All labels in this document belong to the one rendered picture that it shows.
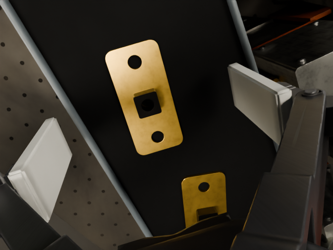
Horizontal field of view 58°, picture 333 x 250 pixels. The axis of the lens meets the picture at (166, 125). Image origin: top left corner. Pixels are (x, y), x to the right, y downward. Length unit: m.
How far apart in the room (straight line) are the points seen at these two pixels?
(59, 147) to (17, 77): 0.54
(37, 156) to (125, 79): 0.09
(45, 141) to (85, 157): 0.59
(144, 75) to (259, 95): 0.09
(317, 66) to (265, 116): 0.17
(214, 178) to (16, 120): 0.58
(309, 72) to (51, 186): 0.25
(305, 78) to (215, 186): 0.14
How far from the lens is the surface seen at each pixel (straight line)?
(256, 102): 0.17
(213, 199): 0.27
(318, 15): 0.60
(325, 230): 0.52
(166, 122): 0.23
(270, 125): 0.16
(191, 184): 0.26
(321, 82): 0.33
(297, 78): 0.32
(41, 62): 0.22
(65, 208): 0.85
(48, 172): 0.17
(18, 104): 0.75
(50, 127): 0.19
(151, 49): 0.22
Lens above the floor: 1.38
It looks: 67 degrees down
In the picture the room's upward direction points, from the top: 161 degrees clockwise
